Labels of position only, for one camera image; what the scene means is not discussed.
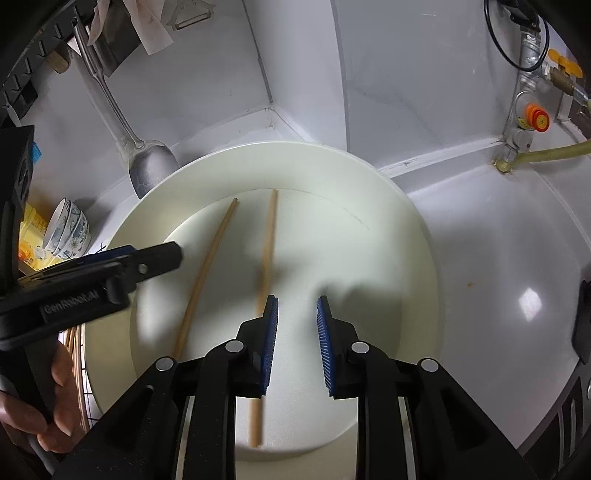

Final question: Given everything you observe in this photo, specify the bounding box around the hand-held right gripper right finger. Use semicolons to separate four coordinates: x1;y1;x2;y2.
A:
316;296;539;480

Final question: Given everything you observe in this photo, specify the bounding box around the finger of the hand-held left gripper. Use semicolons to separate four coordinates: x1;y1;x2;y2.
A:
104;241;184;301
65;246;138;272

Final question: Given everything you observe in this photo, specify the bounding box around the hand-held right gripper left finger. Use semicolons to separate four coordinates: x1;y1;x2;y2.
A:
53;295;280;480

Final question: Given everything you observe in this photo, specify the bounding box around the curved wooden chopstick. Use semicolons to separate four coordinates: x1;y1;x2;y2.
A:
172;198;239;360

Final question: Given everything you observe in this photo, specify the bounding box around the cream plastic basin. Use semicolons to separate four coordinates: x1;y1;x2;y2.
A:
83;141;440;464

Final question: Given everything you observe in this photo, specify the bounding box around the person's left hand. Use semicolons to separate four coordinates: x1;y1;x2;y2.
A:
0;342;78;455

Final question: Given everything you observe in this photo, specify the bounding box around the floral patterned bowl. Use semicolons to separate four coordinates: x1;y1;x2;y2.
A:
42;198;74;252
60;210;92;262
55;203;85;257

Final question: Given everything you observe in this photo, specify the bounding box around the yellow detergent bottle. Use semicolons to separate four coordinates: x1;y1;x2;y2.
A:
17;202;58;272

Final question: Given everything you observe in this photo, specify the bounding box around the metal spatula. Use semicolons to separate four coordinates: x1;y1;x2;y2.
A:
69;21;181;200

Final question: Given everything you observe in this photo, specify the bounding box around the black hook rack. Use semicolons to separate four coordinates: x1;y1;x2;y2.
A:
0;0;100;127

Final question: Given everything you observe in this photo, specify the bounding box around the dark metal kitchen tool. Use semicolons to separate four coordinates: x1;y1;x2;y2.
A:
98;14;140;78

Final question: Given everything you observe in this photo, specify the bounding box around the stained rag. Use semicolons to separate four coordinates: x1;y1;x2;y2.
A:
90;0;175;55

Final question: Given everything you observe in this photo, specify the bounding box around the metal peeler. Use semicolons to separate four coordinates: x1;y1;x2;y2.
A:
171;0;216;31

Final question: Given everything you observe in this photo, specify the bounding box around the dark slotted panel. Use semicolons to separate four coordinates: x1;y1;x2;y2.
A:
517;360;591;480

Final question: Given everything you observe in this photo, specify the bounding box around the orange gas valve knob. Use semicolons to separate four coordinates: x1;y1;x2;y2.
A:
523;102;551;134

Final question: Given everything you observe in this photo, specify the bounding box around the yellow hose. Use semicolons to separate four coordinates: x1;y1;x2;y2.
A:
493;140;591;175

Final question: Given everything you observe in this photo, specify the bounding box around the black cable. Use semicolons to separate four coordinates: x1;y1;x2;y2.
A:
484;0;551;73

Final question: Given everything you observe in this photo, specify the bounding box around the brass valve yellow handle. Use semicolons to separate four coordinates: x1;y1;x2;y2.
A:
541;48;583;97

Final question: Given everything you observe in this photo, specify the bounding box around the gas valve with hose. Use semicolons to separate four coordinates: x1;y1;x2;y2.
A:
502;28;548;160

